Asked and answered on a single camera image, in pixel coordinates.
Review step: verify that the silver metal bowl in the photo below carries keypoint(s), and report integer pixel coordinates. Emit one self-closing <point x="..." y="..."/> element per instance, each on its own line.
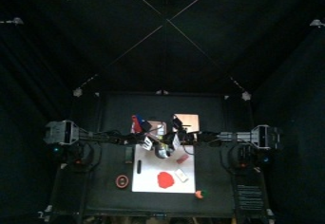
<point x="163" y="153"/>

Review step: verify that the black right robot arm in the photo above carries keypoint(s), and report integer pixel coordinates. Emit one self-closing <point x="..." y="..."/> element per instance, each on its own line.
<point x="237" y="136"/>

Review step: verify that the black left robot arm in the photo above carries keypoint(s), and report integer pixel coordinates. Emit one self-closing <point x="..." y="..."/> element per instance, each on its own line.
<point x="91" y="136"/>

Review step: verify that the red flat toy food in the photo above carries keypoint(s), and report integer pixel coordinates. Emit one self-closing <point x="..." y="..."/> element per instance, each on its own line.
<point x="164" y="179"/>

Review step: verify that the dark rectangular block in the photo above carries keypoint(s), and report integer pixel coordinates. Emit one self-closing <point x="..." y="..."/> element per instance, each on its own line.
<point x="128" y="155"/>

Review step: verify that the pink framed tray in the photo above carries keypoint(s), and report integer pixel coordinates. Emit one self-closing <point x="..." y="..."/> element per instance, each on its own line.
<point x="159" y="124"/>

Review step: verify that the silver frame corner bracket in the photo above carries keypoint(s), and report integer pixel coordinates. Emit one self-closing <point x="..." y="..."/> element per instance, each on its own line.
<point x="160" y="92"/>
<point x="269" y="212"/>
<point x="245" y="95"/>
<point x="316" y="22"/>
<point x="47" y="209"/>
<point x="77" y="91"/>

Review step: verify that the small white block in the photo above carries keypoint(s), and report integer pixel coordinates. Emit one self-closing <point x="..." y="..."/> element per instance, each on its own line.
<point x="180" y="175"/>

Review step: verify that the small pink-red block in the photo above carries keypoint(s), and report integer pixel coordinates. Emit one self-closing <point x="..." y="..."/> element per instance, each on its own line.
<point x="182" y="158"/>

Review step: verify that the white cutting board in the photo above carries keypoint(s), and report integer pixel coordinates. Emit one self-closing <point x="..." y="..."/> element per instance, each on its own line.
<point x="152" y="180"/>

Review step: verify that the white text label sticker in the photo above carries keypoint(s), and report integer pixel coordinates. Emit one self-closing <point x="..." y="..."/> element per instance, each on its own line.
<point x="249" y="196"/>

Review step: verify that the orange and green toy vegetable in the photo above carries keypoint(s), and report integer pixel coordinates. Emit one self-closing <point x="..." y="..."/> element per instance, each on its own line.
<point x="199" y="194"/>

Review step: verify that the red and white packet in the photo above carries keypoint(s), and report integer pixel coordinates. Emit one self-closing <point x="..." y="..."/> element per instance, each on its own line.
<point x="135" y="126"/>

